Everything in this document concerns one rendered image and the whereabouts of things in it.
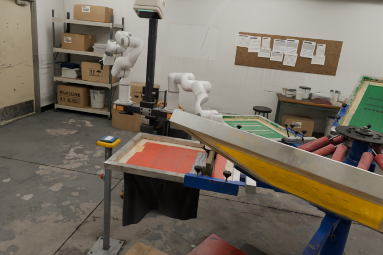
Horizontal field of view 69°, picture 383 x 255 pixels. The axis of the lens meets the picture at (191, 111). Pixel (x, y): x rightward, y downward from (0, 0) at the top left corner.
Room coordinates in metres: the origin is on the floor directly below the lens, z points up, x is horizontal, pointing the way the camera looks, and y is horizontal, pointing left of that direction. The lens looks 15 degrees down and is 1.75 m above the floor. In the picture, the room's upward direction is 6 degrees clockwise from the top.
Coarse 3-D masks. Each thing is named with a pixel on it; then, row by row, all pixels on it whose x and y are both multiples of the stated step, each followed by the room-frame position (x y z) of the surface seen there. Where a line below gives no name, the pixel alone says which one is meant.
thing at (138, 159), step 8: (136, 152) 1.76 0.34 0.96; (128, 160) 1.63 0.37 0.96; (136, 160) 1.64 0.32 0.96; (144, 160) 1.65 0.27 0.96; (184, 160) 1.71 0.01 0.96; (160, 168) 1.55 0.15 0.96; (168, 168) 1.56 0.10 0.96; (184, 168) 1.59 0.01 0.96; (216, 168) 1.63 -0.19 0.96; (224, 168) 1.64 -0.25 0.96; (216, 176) 1.53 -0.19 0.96; (224, 176) 1.54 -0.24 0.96
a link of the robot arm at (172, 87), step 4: (168, 76) 2.27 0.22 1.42; (172, 76) 2.24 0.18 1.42; (168, 80) 2.27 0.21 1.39; (172, 80) 2.23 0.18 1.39; (168, 84) 2.27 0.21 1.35; (172, 84) 2.24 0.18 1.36; (176, 84) 2.25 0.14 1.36; (168, 88) 2.27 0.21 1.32; (172, 88) 2.24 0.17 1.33; (176, 88) 2.25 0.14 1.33; (172, 92) 2.24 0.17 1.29; (176, 92) 2.25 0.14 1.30
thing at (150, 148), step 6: (144, 144) 1.91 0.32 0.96; (150, 144) 1.92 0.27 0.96; (156, 144) 1.94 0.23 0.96; (144, 150) 1.80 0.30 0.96; (150, 150) 1.81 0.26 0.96; (156, 150) 1.82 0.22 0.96; (186, 150) 1.88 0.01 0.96; (192, 150) 1.89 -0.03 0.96; (198, 150) 1.90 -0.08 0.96; (186, 156) 1.78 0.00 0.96; (192, 156) 1.79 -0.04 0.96; (216, 162) 1.73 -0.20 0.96; (222, 162) 1.74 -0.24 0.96
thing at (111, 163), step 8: (136, 136) 1.97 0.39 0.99; (144, 136) 2.02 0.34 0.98; (152, 136) 2.01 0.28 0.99; (160, 136) 2.02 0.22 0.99; (128, 144) 1.80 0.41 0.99; (184, 144) 1.97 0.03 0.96; (192, 144) 1.96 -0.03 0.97; (200, 144) 1.95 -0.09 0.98; (120, 152) 1.66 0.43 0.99; (112, 160) 1.53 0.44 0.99; (112, 168) 1.48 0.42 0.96; (120, 168) 1.47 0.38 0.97; (128, 168) 1.47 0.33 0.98; (136, 168) 1.46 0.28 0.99; (144, 168) 1.47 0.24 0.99; (152, 168) 1.48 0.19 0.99; (152, 176) 1.44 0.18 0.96; (160, 176) 1.43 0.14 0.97; (168, 176) 1.43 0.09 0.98; (176, 176) 1.42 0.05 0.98
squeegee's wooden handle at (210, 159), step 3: (210, 150) 1.67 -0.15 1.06; (213, 150) 1.67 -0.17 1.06; (210, 153) 1.62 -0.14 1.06; (213, 153) 1.63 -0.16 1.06; (210, 156) 1.58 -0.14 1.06; (213, 156) 1.59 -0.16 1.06; (207, 159) 1.53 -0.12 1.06; (210, 159) 1.53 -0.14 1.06; (213, 159) 1.63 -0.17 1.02; (207, 162) 1.49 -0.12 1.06; (210, 162) 1.49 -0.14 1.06; (207, 165) 1.48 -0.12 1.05; (210, 165) 1.47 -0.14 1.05; (207, 168) 1.47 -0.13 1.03; (210, 168) 1.47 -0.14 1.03; (207, 171) 1.47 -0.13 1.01; (207, 174) 1.47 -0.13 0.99
